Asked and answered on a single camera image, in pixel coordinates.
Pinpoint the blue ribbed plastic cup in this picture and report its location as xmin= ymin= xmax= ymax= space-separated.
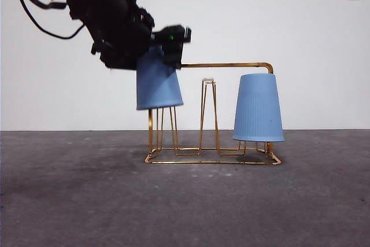
xmin=135 ymin=45 xmax=184 ymax=111

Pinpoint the gold wire cup rack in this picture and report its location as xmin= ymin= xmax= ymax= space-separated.
xmin=143 ymin=61 xmax=282 ymax=165

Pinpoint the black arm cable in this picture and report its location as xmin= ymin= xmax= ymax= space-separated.
xmin=14 ymin=0 xmax=86 ymax=39

